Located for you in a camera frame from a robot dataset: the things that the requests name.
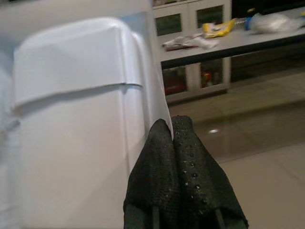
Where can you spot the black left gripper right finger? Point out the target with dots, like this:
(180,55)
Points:
(200,186)

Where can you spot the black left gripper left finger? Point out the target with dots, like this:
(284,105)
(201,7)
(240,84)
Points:
(152,179)

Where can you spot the white plastic packaging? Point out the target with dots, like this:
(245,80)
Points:
(71,119)

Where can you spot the white glass door cabinet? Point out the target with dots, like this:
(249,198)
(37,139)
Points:
(193,76)

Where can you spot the crumpled white red wrapper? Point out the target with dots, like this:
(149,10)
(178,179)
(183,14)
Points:
(190,42)

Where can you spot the white table with black legs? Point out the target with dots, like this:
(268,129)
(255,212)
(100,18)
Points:
(238,45)

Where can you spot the yellow snack packet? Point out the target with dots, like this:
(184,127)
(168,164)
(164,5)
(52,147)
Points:
(219,29)

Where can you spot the crumpled clear plastic bottle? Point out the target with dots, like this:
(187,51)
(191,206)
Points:
(269,22)

